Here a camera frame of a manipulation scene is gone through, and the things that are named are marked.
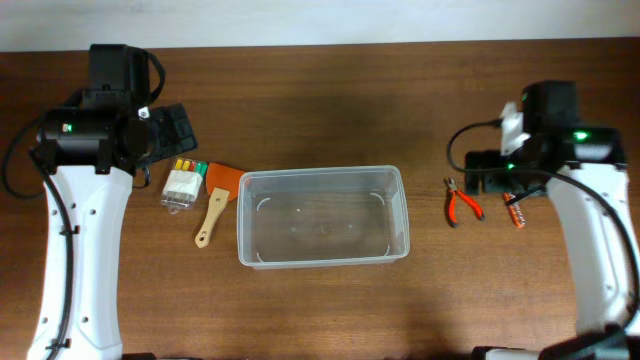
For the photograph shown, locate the orange handled pliers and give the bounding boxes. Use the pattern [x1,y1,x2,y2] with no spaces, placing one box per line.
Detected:
[443,177,485,228]

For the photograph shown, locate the clear plastic container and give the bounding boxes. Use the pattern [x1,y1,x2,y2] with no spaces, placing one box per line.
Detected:
[237,165,411,270]

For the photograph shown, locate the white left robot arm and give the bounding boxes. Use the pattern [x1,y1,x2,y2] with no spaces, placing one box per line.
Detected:
[27,44,198,359]

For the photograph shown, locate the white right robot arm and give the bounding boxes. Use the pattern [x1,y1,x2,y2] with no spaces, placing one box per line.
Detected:
[459,80,639,359]

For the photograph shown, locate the clear screwdriver set case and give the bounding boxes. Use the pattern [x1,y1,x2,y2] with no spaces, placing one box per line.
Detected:
[160,157,208,215]

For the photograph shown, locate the orange scraper wooden handle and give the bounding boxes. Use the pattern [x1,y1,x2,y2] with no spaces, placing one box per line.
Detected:
[194,163,245,248]

